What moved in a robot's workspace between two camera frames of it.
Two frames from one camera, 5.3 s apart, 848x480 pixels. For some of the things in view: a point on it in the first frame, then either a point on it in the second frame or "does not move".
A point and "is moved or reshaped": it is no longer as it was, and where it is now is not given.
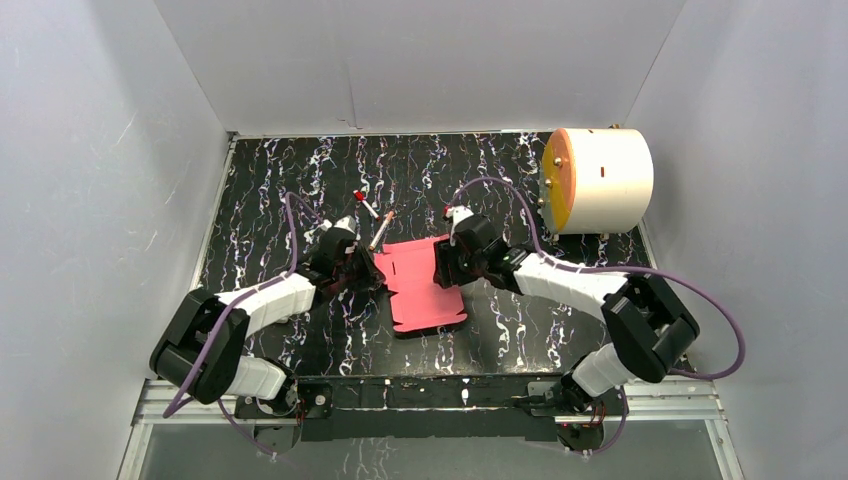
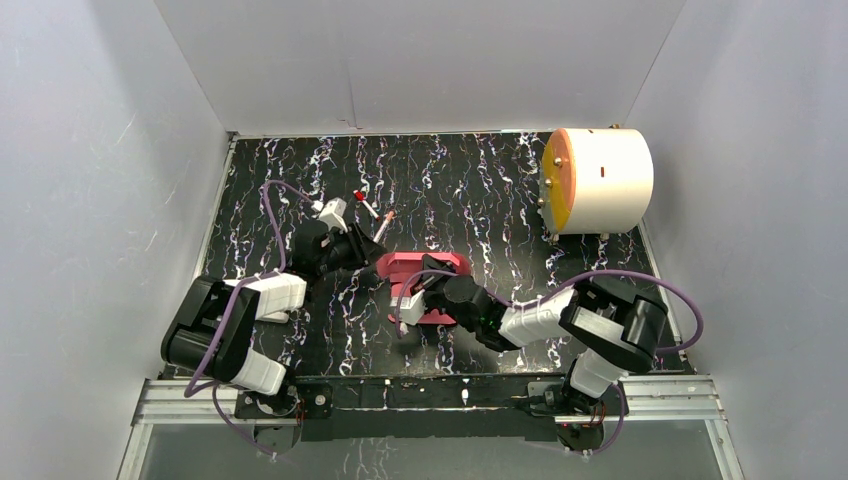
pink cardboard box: (421, 302) is moved or reshaped
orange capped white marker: (389, 217) does not move
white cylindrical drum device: (597, 180) does not move
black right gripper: (445, 252) -> (429, 291)
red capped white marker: (360, 196) does not move
